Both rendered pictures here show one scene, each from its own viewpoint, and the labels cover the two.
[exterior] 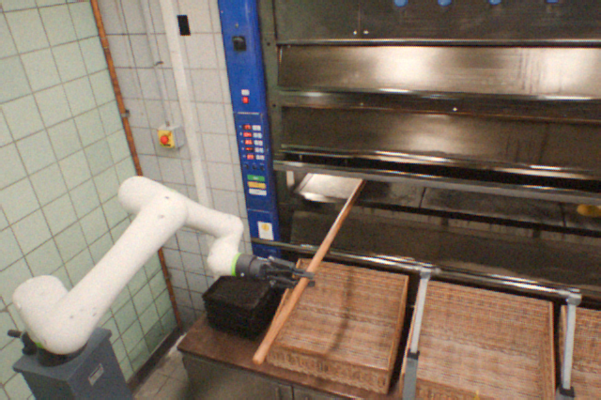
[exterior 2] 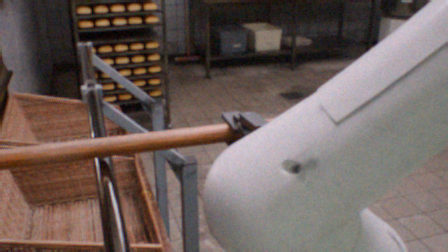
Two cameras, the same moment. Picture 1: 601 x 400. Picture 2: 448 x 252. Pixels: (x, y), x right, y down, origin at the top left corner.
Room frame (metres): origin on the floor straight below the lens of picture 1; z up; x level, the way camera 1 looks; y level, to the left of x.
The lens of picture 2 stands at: (1.73, 0.49, 1.49)
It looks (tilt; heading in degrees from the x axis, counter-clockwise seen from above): 23 degrees down; 228
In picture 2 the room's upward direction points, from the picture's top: straight up
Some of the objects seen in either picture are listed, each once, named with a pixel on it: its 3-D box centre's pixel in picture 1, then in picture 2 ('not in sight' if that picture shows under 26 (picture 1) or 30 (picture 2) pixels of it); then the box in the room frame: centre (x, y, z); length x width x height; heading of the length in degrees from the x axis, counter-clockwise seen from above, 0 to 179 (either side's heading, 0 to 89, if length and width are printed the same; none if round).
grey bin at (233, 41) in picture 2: not in sight; (228, 38); (-1.93, -3.57, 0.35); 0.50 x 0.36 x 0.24; 66
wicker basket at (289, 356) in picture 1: (339, 319); not in sight; (1.54, -0.15, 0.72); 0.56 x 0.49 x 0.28; 67
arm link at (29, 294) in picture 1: (47, 311); not in sight; (1.00, 0.75, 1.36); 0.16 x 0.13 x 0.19; 45
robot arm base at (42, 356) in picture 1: (45, 337); not in sight; (1.02, 0.81, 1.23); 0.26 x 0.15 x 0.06; 70
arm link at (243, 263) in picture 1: (248, 266); not in sight; (1.36, 0.20, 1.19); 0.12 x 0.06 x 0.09; 156
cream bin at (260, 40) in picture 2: not in sight; (260, 36); (-2.31, -3.40, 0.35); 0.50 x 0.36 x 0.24; 68
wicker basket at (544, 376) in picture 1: (476, 349); (71, 210); (1.30, -0.70, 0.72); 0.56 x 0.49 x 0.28; 66
